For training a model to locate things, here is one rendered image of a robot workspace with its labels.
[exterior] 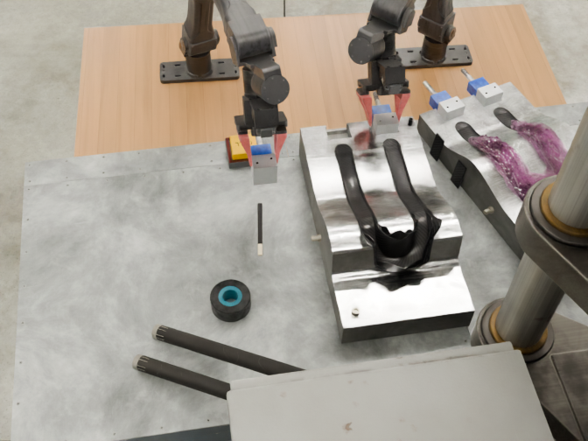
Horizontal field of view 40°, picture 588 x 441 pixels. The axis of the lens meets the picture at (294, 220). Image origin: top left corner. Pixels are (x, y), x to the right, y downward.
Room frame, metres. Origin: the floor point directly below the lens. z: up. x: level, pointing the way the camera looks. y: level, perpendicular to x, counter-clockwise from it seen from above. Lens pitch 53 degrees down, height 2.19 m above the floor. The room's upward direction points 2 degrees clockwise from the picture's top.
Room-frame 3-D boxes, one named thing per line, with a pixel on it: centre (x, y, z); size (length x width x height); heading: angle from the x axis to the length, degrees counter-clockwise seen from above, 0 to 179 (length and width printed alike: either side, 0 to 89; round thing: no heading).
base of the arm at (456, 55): (1.60, -0.35, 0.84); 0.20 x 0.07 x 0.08; 97
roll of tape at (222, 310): (0.84, 0.12, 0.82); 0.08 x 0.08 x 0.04
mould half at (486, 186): (1.18, -0.52, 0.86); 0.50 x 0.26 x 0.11; 28
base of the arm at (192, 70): (1.52, 0.25, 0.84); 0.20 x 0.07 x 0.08; 97
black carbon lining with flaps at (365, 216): (1.04, -0.19, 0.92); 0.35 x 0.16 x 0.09; 11
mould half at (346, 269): (1.03, -0.18, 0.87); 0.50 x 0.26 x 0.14; 11
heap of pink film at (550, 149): (1.18, -0.51, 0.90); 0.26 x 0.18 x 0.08; 28
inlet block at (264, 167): (1.13, 0.07, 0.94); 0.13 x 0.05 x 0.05; 11
